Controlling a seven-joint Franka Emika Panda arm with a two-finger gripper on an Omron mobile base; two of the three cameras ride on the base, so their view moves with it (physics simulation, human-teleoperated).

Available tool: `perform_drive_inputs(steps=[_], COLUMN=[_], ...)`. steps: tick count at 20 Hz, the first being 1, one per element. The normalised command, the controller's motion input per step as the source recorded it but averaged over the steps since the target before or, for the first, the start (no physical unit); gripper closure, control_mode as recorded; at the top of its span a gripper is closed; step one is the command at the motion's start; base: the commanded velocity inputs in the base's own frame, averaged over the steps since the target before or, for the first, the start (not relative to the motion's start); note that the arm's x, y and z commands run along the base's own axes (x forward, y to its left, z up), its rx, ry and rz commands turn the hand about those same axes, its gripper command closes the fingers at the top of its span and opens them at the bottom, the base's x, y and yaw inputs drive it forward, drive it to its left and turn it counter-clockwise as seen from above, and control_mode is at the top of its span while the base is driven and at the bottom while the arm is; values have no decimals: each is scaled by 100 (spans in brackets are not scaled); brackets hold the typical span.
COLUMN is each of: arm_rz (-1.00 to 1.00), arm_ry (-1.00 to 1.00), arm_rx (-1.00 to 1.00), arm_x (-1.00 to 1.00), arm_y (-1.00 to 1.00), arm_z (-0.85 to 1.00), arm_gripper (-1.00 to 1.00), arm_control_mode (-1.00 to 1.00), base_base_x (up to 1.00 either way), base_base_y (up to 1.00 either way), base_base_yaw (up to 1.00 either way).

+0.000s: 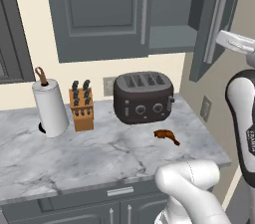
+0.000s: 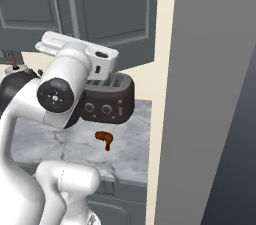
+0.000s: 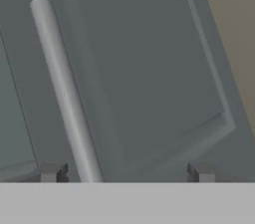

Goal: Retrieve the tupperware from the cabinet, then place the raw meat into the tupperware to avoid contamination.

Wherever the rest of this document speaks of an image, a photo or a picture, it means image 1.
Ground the silver drawer handle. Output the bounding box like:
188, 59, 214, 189
106, 185, 135, 198

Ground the grey tall cabinet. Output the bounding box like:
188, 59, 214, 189
0, 0, 36, 85

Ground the grey upper cabinet box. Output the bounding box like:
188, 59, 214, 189
147, 0, 211, 55

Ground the grey upper cabinet door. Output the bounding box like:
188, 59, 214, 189
44, 0, 154, 64

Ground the white paper towel roll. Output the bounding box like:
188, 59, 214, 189
31, 66, 71, 138

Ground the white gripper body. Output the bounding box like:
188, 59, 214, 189
215, 29, 255, 55

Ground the wooden knife block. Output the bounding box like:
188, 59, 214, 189
68, 80, 96, 132

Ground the grey drawer front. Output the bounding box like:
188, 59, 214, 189
37, 179, 167, 213

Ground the grey lower cabinet door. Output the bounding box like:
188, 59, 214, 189
120, 193, 171, 224
0, 200, 122, 224

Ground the silver bar handle, closed door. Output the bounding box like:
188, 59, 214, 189
139, 0, 149, 46

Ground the silver bar handle, open door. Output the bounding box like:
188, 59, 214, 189
202, 0, 231, 65

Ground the grey wall outlet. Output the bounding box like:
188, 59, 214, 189
199, 95, 213, 123
102, 76, 118, 98

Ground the grey open cabinet door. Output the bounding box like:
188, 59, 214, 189
188, 0, 247, 84

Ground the dark grey four-slot toaster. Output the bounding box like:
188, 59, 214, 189
113, 71, 176, 125

